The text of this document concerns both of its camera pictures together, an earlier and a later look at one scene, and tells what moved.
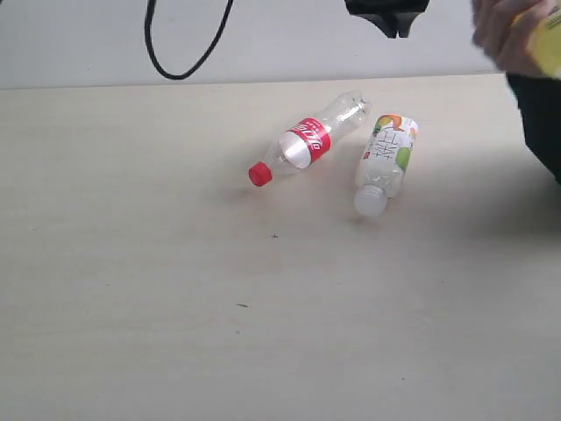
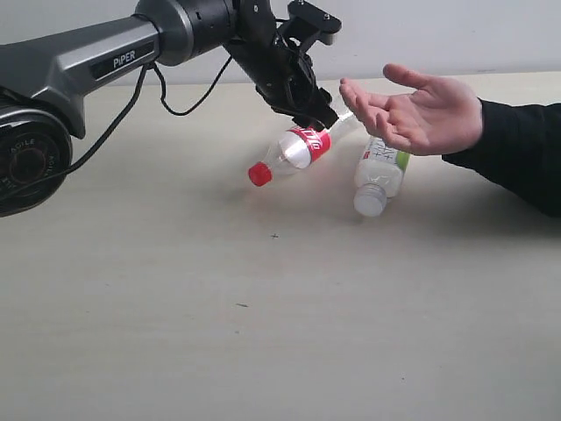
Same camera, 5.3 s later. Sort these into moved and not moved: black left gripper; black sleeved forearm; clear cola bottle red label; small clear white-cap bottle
Moved: black sleeved forearm; black left gripper
Not moved: small clear white-cap bottle; clear cola bottle red label
